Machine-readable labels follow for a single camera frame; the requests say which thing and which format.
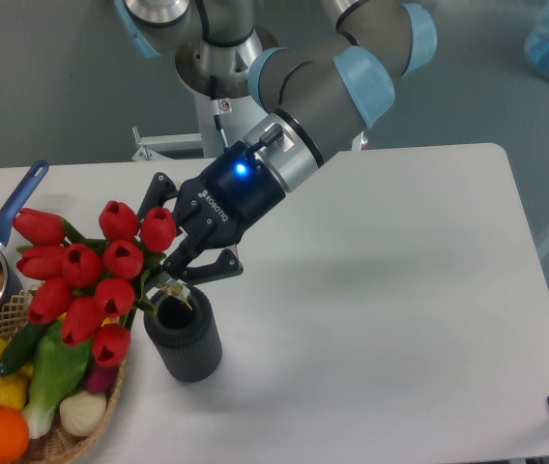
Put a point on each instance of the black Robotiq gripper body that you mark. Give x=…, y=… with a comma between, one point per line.
x=233, y=192

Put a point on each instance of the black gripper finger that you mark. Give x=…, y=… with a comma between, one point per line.
x=176, y=267
x=161, y=190

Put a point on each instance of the red tulip bouquet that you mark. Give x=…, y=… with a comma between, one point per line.
x=93, y=287

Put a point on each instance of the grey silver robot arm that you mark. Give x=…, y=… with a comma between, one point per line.
x=221, y=54

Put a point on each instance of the dark grey ribbed vase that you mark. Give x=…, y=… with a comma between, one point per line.
x=185, y=336

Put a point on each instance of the purple red radish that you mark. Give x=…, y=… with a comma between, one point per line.
x=99, y=378

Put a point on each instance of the green bok choy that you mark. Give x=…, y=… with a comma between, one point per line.
x=58, y=369

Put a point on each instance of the white garlic bulb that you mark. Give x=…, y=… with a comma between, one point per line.
x=81, y=413

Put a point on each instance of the dark green cucumber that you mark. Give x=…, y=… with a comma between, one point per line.
x=22, y=347

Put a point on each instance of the orange fruit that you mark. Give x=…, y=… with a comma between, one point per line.
x=14, y=435

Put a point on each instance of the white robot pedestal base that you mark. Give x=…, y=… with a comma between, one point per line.
x=316, y=126

